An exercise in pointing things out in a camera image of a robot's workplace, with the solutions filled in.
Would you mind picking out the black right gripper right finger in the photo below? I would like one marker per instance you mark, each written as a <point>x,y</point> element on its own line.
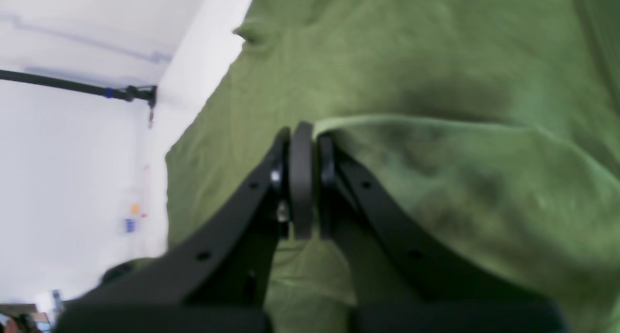
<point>417,284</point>

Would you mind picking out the black clamp with cable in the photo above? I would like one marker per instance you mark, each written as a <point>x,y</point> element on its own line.
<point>127,93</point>

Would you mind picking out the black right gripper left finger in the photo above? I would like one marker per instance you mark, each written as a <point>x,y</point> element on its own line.
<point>215,281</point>

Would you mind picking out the olive green T-shirt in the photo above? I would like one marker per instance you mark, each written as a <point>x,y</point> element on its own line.
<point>489,121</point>

